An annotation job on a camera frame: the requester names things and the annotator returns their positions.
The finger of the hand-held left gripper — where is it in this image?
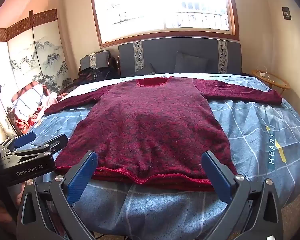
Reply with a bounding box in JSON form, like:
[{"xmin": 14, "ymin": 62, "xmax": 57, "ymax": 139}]
[
  {"xmin": 0, "ymin": 131, "xmax": 37, "ymax": 153},
  {"xmin": 1, "ymin": 134, "xmax": 69, "ymax": 166}
]

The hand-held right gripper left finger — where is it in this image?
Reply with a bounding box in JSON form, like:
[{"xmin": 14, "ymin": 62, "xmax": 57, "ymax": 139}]
[{"xmin": 16, "ymin": 150, "xmax": 98, "ymax": 240}]

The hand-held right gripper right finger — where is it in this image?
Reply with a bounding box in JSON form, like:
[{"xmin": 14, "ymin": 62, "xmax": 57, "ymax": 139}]
[{"xmin": 201, "ymin": 150, "xmax": 284, "ymax": 240}]

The dark red knitted sweater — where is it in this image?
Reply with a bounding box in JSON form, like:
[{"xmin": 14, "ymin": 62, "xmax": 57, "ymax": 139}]
[{"xmin": 44, "ymin": 76, "xmax": 283, "ymax": 192}]

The pile of pink clothes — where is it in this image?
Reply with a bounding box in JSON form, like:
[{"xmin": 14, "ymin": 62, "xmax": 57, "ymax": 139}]
[{"xmin": 11, "ymin": 81, "xmax": 70, "ymax": 136}]

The person's left hand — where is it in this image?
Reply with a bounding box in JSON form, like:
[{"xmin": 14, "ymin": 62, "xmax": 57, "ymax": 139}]
[{"xmin": 0, "ymin": 198, "xmax": 13, "ymax": 223}]

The blue checked bed sheet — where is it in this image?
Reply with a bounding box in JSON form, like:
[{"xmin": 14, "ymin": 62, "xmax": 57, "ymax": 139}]
[{"xmin": 27, "ymin": 73, "xmax": 300, "ymax": 236}]

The painted folding screen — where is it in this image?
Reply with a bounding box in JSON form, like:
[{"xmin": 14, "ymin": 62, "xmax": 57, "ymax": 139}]
[{"xmin": 0, "ymin": 9, "xmax": 74, "ymax": 140}]

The dark bag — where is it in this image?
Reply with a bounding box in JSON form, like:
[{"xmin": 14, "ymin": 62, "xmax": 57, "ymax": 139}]
[{"xmin": 74, "ymin": 67, "xmax": 115, "ymax": 86}]

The wooden chair with grey cushion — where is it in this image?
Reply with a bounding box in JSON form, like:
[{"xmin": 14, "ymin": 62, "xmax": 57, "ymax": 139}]
[{"xmin": 77, "ymin": 50, "xmax": 121, "ymax": 83}]

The round glass side table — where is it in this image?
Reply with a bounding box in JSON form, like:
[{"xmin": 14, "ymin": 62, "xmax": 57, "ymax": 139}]
[{"xmin": 251, "ymin": 69, "xmax": 291, "ymax": 91}]

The large grey pillow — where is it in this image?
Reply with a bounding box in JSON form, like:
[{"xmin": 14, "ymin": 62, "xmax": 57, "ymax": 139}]
[{"xmin": 174, "ymin": 52, "xmax": 209, "ymax": 74}]

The small grey pillow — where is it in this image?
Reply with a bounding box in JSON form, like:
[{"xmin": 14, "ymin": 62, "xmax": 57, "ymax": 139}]
[{"xmin": 137, "ymin": 64, "xmax": 157, "ymax": 76}]

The grey padded headboard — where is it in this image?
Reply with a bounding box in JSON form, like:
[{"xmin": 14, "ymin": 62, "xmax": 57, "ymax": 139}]
[{"xmin": 118, "ymin": 37, "xmax": 242, "ymax": 77}]

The wooden framed window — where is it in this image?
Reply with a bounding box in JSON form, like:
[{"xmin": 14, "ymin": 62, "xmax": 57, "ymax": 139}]
[{"xmin": 89, "ymin": 0, "xmax": 240, "ymax": 49}]

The thin black cable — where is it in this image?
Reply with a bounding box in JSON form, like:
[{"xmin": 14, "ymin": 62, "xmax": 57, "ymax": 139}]
[{"xmin": 31, "ymin": 11, "xmax": 47, "ymax": 80}]

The white charger cable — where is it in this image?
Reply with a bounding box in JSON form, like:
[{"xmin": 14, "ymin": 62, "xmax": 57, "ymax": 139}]
[{"xmin": 256, "ymin": 66, "xmax": 270, "ymax": 77}]

